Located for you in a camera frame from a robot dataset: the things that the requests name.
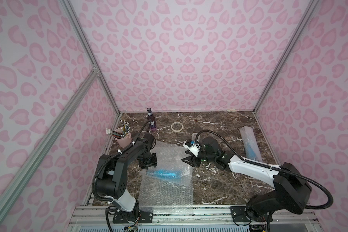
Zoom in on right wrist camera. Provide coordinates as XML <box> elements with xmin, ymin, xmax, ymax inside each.
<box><xmin>183</xmin><ymin>140</ymin><xmax>201</xmax><ymax>157</ymax></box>

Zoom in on purple glass bottle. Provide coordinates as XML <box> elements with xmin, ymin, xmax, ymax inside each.
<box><xmin>147</xmin><ymin>108</ymin><xmax>157</xmax><ymax>131</ymax></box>

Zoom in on beige masking tape roll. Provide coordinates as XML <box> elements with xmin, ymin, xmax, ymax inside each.
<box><xmin>171</xmin><ymin>122</ymin><xmax>184</xmax><ymax>133</ymax></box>

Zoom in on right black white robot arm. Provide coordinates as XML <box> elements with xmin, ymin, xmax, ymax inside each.
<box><xmin>182</xmin><ymin>130</ymin><xmax>334</xmax><ymax>220</ymax></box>

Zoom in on bubble wrap sheet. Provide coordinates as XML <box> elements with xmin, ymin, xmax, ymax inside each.
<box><xmin>138</xmin><ymin>142</ymin><xmax>193</xmax><ymax>215</ymax></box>
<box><xmin>239</xmin><ymin>126</ymin><xmax>263</xmax><ymax>162</ymax></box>

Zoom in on blue glass bottle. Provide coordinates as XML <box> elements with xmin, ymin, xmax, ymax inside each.
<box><xmin>146</xmin><ymin>170</ymin><xmax>181</xmax><ymax>180</ymax></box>

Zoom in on pink pen cup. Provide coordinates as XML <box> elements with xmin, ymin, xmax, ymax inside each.
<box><xmin>114</xmin><ymin>127</ymin><xmax>132</xmax><ymax>148</ymax></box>

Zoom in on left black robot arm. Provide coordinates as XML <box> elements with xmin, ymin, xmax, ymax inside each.
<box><xmin>91</xmin><ymin>132</ymin><xmax>157</xmax><ymax>222</ymax></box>

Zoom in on white tape dispenser pink roll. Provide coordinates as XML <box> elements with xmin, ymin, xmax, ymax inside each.
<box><xmin>191</xmin><ymin>132</ymin><xmax>197</xmax><ymax>141</ymax></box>

